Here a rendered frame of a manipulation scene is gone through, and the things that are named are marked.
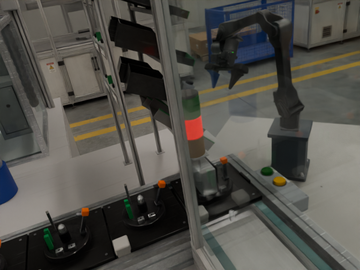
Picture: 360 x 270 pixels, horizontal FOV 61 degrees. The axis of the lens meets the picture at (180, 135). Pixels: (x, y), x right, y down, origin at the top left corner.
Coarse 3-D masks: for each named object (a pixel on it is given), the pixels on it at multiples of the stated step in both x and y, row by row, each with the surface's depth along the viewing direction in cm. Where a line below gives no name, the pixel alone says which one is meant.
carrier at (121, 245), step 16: (128, 192) 101; (144, 192) 111; (112, 208) 106; (128, 208) 95; (144, 208) 98; (160, 208) 99; (176, 208) 101; (112, 224) 99; (128, 224) 95; (144, 224) 94; (160, 224) 96; (176, 224) 95; (112, 240) 93; (128, 240) 90; (144, 240) 91; (160, 240) 92
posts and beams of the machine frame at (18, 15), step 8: (16, 0) 200; (16, 16) 204; (24, 24) 207; (24, 32) 210; (24, 40) 211; (32, 48) 214; (32, 56) 216; (40, 72) 222; (40, 80) 225; (48, 88) 229; (48, 96) 232; (48, 104) 233
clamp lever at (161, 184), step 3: (159, 183) 98; (162, 183) 97; (165, 183) 98; (153, 186) 98; (156, 186) 97; (159, 186) 98; (162, 186) 98; (159, 189) 98; (162, 189) 99; (159, 192) 99; (159, 195) 99; (156, 198) 100; (159, 198) 100; (156, 201) 100; (159, 201) 100
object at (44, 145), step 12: (0, 24) 146; (12, 24) 194; (0, 36) 139; (0, 48) 140; (12, 72) 147; (24, 96) 152; (24, 108) 154; (36, 132) 162; (48, 132) 196; (48, 144) 179; (36, 156) 167
